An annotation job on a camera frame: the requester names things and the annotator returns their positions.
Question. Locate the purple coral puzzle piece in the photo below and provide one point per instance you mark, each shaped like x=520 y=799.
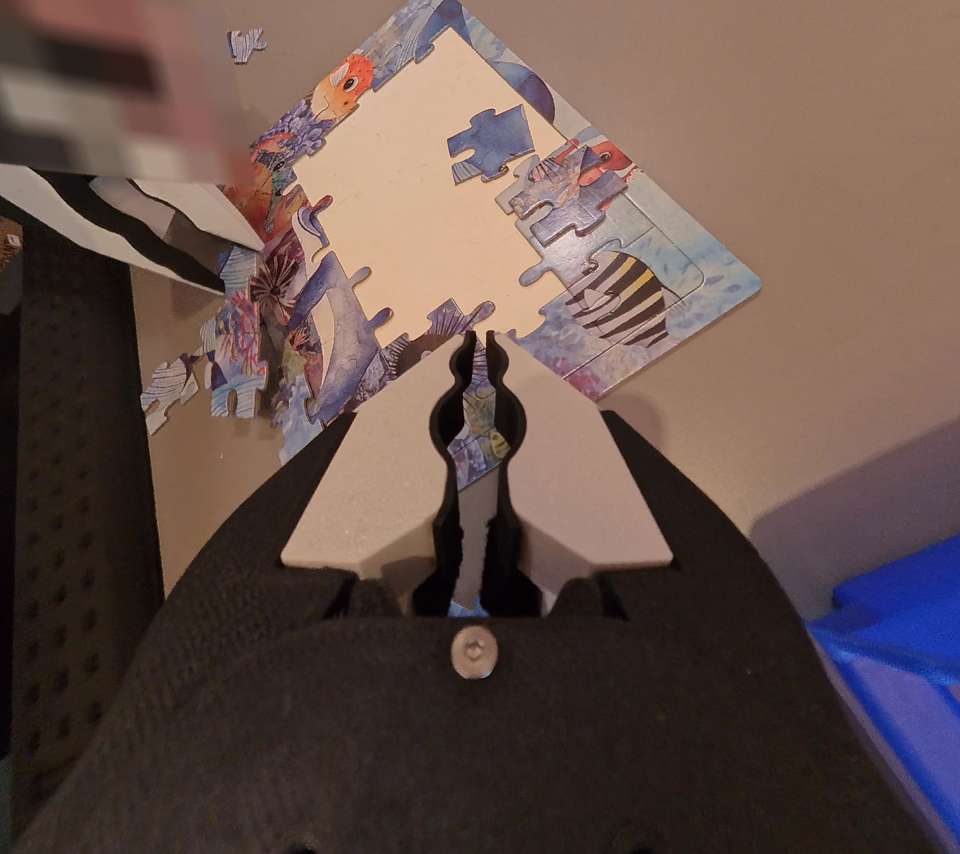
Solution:
x=570 y=194

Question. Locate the orange fish puzzle piece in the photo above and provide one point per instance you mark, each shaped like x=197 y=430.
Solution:
x=349 y=85

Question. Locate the white blue striped puzzle piece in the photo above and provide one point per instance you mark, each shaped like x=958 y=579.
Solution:
x=169 y=393

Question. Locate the joined striped coral puzzle pieces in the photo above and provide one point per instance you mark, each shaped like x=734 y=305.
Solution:
x=240 y=344

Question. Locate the blue plastic bin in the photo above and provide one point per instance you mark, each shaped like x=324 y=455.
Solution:
x=900 y=681

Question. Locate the blue textured puzzle piece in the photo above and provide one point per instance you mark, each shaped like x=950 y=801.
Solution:
x=244 y=44

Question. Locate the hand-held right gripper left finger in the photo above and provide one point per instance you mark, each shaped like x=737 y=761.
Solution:
x=367 y=494

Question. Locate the black urchin half puzzle piece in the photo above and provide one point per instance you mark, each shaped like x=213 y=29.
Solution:
x=450 y=318

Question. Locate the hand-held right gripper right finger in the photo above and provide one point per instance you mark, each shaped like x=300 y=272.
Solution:
x=585 y=494

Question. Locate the ocean jigsaw puzzle board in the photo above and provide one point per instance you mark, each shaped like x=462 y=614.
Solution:
x=420 y=216

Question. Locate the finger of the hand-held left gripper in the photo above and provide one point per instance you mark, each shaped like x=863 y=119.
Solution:
x=202 y=201
x=52 y=209

